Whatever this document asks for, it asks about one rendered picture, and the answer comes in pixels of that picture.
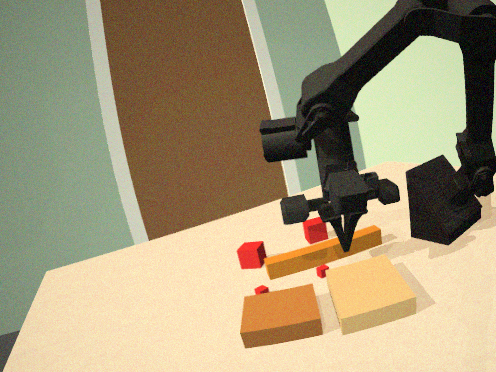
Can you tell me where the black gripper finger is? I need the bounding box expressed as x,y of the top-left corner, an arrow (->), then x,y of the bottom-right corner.
343,209 -> 368,252
318,211 -> 347,253

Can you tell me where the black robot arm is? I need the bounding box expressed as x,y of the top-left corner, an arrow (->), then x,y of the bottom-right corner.
259,0 -> 496,215

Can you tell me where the tan square block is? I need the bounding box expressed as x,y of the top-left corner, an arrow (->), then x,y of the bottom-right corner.
325,254 -> 417,336

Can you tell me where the orange square block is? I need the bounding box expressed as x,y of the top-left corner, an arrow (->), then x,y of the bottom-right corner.
240,283 -> 323,349

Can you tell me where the orange long bar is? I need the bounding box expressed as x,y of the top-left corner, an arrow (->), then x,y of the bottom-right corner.
264,225 -> 382,280

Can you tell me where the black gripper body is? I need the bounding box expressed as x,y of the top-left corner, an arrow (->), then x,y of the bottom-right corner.
280,152 -> 400,225

